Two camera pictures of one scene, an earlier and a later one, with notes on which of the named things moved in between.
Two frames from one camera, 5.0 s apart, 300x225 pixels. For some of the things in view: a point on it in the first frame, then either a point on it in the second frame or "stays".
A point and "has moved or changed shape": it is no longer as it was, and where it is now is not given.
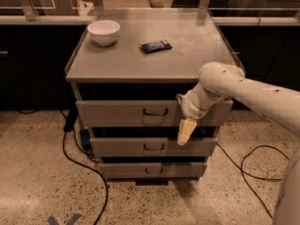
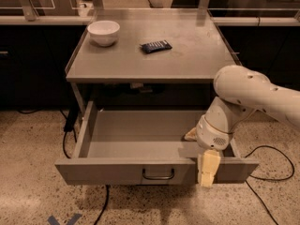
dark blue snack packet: (152, 47) stays
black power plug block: (71, 118) stays
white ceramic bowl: (104, 32) stays
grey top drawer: (145, 113) has moved or changed shape
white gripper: (189, 109) -> (208, 136)
